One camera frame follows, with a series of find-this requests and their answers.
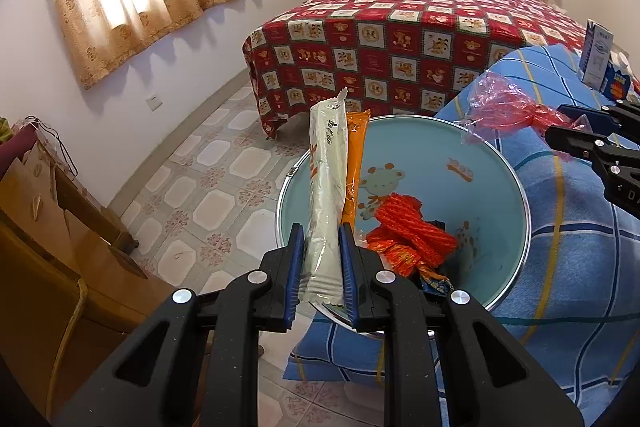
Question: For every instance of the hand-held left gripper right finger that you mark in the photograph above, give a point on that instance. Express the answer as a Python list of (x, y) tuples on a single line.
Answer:
[(347, 277)]

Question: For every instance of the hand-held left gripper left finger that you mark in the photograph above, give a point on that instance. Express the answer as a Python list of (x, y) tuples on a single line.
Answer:
[(295, 277)]

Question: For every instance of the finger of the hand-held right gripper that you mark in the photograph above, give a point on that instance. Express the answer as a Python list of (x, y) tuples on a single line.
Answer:
[(580, 114), (570, 139)]

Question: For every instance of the red plastic bag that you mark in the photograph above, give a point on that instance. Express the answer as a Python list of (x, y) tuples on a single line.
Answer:
[(395, 257)]

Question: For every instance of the pink transparent plastic bag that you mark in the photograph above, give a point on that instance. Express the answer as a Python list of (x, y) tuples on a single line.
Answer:
[(505, 107)]

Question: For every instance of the orange and white snack packet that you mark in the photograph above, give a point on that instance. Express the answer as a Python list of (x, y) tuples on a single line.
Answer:
[(325, 207)]

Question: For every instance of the red foam net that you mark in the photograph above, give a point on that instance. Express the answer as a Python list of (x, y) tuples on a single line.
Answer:
[(415, 232)]

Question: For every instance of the light blue trash bin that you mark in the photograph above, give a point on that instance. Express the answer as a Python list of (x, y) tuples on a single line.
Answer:
[(475, 207)]

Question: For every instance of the blue carton with white cap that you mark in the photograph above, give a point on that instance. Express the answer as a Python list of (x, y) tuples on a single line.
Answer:
[(619, 84)]

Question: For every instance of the white milk carton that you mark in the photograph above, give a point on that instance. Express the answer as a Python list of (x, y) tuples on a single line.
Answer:
[(597, 57)]

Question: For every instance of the blue plaid tablecloth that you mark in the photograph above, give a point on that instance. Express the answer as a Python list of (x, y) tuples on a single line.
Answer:
[(565, 282)]

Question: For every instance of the wooden cabinet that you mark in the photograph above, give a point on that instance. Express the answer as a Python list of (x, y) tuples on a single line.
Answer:
[(100, 277)]

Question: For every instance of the red patterned bedspread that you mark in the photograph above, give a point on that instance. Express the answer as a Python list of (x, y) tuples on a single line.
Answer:
[(400, 32)]

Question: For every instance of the white wall socket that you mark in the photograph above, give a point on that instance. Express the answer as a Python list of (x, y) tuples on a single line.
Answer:
[(154, 101)]

